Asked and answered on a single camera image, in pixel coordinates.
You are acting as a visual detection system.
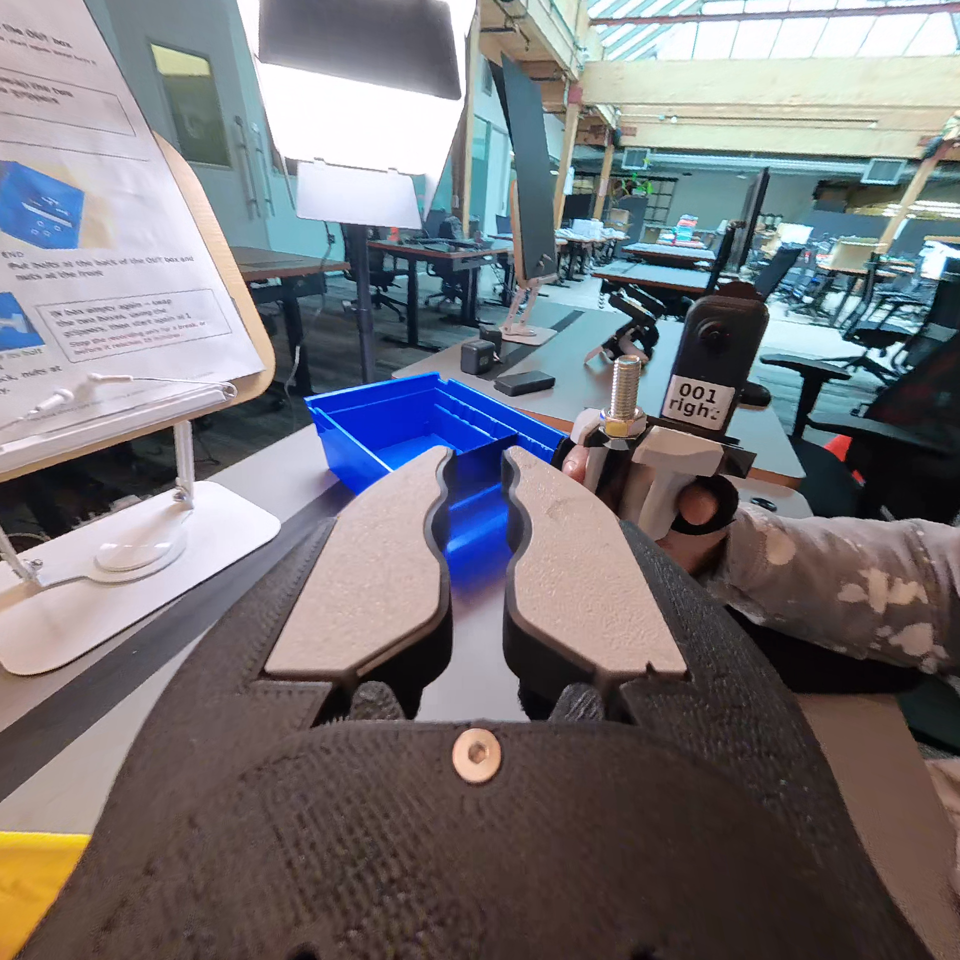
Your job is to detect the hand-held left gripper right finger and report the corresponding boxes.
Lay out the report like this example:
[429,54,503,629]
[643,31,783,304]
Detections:
[501,446,691,720]

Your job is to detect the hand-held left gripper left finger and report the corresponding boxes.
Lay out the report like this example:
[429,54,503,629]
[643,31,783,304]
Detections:
[262,446,459,717]

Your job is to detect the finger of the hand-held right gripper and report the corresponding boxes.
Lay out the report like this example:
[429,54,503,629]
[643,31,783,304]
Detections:
[570,408,610,492]
[619,429,723,543]

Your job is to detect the silver hex bolt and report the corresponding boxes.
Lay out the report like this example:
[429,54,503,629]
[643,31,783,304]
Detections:
[609,356,646,451]

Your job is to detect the blue plastic bin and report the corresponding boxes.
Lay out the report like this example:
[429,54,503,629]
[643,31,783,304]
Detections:
[303,372,569,585]

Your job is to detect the yellow plastic bin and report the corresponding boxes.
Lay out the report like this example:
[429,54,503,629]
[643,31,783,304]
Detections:
[0,831,91,960]

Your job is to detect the person's right forearm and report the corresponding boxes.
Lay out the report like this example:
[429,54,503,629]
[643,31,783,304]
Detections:
[708,506,960,676]

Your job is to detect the black monitor on arm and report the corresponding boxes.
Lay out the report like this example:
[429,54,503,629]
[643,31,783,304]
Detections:
[737,166,774,275]

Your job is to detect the person's right hand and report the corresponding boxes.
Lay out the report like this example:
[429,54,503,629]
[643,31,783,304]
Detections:
[561,442,740,577]

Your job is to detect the grey wood-edged table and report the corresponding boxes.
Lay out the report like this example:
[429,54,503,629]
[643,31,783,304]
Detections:
[392,300,807,489]

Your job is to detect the dark office desk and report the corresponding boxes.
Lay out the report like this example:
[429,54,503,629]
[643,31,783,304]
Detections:
[591,258,721,301]

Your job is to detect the black headset device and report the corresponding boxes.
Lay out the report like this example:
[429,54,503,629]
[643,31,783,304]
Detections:
[583,288,669,369]

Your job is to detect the black bin divider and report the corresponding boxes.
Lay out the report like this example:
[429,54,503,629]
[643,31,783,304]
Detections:
[448,431,521,496]

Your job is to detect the wooden office desk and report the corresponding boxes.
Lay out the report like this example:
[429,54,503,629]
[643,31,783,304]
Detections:
[367,238,515,354]
[228,246,352,399]

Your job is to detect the black leaning board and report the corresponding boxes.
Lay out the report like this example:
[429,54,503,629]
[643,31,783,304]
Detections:
[498,52,561,340]

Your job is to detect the studio light panel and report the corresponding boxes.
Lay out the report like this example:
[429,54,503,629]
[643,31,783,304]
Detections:
[238,0,481,230]

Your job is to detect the printed instruction sheet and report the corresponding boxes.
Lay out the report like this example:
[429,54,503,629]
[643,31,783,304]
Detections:
[0,0,267,451]

